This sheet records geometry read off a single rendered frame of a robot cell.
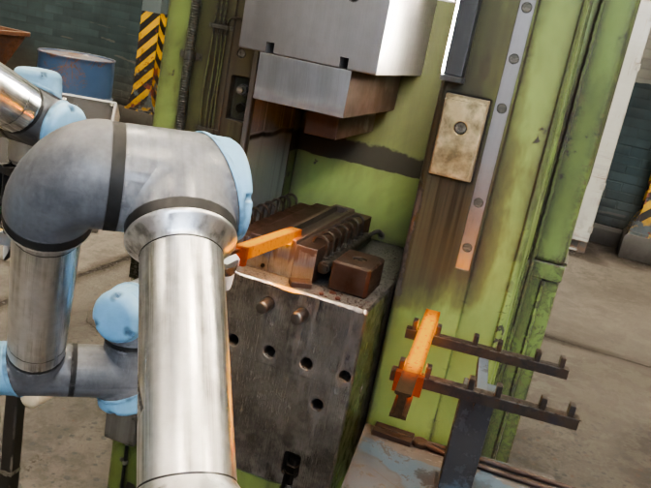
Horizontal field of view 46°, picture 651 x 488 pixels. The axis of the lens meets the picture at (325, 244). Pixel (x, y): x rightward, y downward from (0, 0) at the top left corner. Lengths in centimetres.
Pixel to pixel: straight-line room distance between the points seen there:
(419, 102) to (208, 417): 143
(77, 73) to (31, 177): 523
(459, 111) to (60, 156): 99
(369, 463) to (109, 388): 60
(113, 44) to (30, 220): 826
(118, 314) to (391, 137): 112
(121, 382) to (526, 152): 93
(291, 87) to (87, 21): 777
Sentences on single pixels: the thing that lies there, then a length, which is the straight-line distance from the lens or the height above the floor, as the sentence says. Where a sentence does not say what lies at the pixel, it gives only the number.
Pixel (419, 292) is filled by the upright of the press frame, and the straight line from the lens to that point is 170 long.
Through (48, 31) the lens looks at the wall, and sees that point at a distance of 960.
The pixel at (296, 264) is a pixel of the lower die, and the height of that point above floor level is 95.
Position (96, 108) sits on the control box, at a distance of 173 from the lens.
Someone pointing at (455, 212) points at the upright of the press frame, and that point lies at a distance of 165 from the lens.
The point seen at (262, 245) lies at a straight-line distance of 146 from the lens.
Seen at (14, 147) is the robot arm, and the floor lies 116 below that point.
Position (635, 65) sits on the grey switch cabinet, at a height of 160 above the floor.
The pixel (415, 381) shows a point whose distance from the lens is 121.
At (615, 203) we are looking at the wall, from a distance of 744.
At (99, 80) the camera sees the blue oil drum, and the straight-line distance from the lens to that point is 610.
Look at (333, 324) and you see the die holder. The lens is 156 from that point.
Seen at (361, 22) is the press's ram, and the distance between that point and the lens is 153.
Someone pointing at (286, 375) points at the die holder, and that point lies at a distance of 164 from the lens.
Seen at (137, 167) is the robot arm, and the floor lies 127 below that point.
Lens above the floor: 144
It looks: 16 degrees down
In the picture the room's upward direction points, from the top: 11 degrees clockwise
